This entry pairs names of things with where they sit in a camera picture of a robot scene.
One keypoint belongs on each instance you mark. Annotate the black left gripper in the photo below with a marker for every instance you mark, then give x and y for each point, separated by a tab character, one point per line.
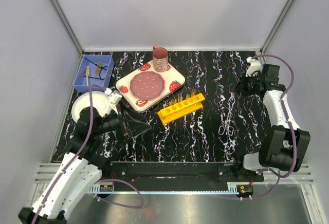
134	128

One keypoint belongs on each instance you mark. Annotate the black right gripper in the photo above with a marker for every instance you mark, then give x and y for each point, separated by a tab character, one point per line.
239	89

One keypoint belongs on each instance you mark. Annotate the yellow plastic test tube rack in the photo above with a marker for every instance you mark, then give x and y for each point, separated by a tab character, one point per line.
181	109

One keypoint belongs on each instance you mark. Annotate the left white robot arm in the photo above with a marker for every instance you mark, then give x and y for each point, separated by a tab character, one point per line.
81	167

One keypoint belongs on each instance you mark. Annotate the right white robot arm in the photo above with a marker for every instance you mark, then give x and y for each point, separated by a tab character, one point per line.
286	143

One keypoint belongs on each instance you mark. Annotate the white paper plate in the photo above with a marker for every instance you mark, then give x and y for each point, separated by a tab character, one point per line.
100	102

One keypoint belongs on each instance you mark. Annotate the white strawberry serving tray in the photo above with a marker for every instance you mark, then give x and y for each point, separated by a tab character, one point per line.
173	81

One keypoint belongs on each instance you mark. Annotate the pink polka dot plate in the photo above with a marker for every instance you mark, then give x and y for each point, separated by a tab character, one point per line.
147	85

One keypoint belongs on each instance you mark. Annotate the blue plastic bin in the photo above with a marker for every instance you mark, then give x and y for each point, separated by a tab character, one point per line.
80	79

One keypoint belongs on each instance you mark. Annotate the pink patterned mug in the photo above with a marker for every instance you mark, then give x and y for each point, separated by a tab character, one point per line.
160	59

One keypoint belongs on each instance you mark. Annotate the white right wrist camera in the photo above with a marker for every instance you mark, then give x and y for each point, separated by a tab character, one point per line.
254	66

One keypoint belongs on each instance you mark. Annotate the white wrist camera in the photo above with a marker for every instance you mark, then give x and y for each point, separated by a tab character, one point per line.
114	97
254	66

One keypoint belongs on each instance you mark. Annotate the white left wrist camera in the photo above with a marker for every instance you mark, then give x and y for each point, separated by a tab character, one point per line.
114	97

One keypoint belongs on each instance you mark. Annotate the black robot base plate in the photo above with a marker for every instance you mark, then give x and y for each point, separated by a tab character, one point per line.
186	173

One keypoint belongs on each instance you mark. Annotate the white slotted cable duct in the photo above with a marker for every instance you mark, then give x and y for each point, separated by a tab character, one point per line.
178	189

